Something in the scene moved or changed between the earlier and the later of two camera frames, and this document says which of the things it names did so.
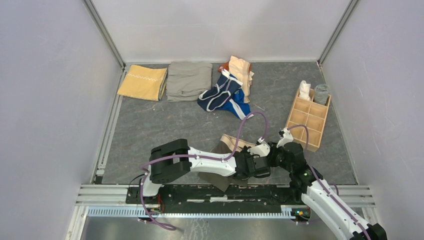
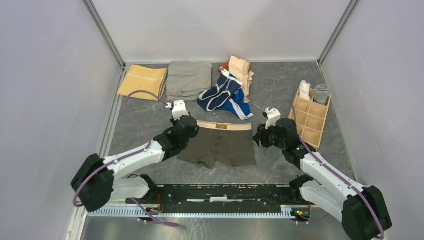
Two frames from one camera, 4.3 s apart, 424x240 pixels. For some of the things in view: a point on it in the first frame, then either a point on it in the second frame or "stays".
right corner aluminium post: [352, 4] stays
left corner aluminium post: [104, 33] stays
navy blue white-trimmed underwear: [228, 95] stays
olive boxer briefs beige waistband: [227, 144] → [220, 144]
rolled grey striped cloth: [321, 92] stays
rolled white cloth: [304, 88] stays
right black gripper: [273, 149] → [260, 135]
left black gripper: [244, 151] → [174, 122]
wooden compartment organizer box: [311, 114] stays
